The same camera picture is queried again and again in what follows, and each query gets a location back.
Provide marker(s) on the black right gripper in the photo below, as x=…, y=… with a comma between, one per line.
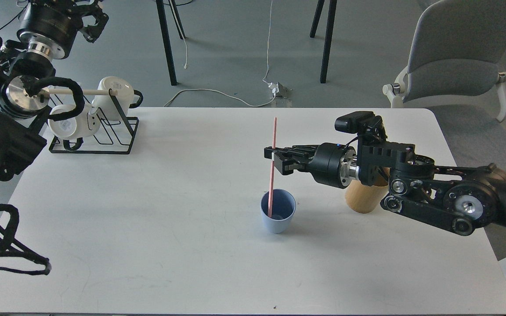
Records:
x=323, y=162

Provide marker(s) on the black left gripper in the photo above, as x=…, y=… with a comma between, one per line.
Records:
x=89, y=19

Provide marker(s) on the blue plastic cup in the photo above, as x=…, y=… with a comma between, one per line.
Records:
x=283, y=210

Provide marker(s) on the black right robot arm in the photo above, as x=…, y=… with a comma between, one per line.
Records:
x=455, y=199

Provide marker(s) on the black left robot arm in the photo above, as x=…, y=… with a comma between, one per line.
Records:
x=47, y=32

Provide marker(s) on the floor power socket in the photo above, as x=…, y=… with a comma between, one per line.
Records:
x=279, y=91

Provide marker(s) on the bamboo cylindrical holder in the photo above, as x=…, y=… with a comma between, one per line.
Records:
x=364, y=199

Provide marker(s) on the black table leg left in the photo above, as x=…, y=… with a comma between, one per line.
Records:
x=166, y=37

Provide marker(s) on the black table leg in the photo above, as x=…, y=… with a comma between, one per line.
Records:
x=166, y=37
x=328, y=34

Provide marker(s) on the white mug front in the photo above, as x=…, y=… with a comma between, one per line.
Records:
x=85, y=124

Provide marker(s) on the black table leg right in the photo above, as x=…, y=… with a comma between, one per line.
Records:
x=328, y=34

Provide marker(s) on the grey office chair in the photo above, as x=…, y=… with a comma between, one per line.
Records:
x=456, y=48

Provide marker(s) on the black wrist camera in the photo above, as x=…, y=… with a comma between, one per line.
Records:
x=368, y=127

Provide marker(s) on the black wire mug rack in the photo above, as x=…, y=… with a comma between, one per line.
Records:
x=113, y=98

